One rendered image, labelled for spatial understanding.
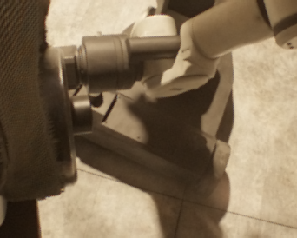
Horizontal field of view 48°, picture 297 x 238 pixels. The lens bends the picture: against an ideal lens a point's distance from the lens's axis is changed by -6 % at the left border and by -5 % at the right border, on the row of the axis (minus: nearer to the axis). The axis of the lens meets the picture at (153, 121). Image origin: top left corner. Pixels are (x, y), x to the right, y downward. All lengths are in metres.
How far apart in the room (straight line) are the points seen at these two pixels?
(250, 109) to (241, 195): 0.37
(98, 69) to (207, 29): 0.16
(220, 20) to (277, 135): 1.09
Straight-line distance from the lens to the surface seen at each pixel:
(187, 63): 0.48
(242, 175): 1.36
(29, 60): 0.18
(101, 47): 0.51
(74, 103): 0.34
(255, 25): 0.43
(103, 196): 1.21
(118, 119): 1.10
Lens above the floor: 1.17
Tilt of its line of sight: 61 degrees down
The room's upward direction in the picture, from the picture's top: 23 degrees clockwise
